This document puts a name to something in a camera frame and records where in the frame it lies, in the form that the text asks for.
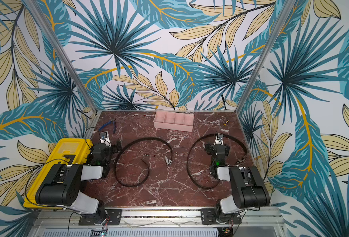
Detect black belt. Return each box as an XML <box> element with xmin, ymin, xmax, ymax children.
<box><xmin>113</xmin><ymin>137</ymin><xmax>173</xmax><ymax>188</ymax></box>
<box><xmin>186</xmin><ymin>133</ymin><xmax>248</xmax><ymax>190</ymax></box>

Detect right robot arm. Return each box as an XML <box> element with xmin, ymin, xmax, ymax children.
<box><xmin>205</xmin><ymin>133</ymin><xmax>270</xmax><ymax>224</ymax></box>

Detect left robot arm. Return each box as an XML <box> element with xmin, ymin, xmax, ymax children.
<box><xmin>25</xmin><ymin>132</ymin><xmax>122</xmax><ymax>225</ymax></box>

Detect pink compartment storage tray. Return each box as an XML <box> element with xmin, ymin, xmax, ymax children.
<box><xmin>154</xmin><ymin>111</ymin><xmax>194</xmax><ymax>132</ymax></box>

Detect yellow tool case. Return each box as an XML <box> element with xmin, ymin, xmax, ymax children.
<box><xmin>24</xmin><ymin>138</ymin><xmax>93</xmax><ymax>209</ymax></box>

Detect blue handled pliers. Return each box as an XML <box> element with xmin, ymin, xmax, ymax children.
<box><xmin>98</xmin><ymin>119</ymin><xmax>117</xmax><ymax>134</ymax></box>

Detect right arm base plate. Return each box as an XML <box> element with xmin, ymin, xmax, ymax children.
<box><xmin>200</xmin><ymin>208</ymin><xmax>242</xmax><ymax>225</ymax></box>

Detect aluminium front rail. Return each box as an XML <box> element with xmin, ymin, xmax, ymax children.
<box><xmin>28</xmin><ymin>207</ymin><xmax>290</xmax><ymax>237</ymax></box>

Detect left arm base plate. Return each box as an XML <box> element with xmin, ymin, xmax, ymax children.
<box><xmin>79</xmin><ymin>209</ymin><xmax>122</xmax><ymax>226</ymax></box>

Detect left aluminium frame post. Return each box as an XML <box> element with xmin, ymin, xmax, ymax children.
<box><xmin>24</xmin><ymin>0</ymin><xmax>98</xmax><ymax>113</ymax></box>

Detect aluminium frame post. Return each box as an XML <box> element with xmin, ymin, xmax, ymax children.
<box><xmin>24</xmin><ymin>0</ymin><xmax>98</xmax><ymax>113</ymax></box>
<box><xmin>235</xmin><ymin>0</ymin><xmax>296</xmax><ymax>115</ymax></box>

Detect right aluminium frame post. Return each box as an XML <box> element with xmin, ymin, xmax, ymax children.
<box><xmin>235</xmin><ymin>0</ymin><xmax>296</xmax><ymax>115</ymax></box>

